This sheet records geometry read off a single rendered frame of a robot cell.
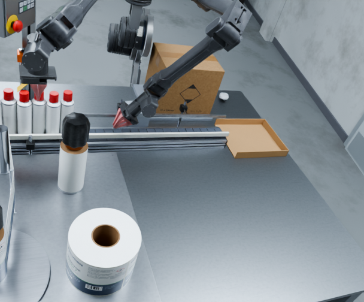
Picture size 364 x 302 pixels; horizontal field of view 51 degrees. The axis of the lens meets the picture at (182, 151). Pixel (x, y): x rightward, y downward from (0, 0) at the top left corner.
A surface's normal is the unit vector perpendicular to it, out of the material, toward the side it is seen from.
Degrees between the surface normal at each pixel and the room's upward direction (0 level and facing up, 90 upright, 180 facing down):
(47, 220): 0
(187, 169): 0
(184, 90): 90
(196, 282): 0
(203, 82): 90
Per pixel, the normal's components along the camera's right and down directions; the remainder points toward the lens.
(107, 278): 0.27, 0.66
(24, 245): 0.25, -0.75
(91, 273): -0.20, 0.58
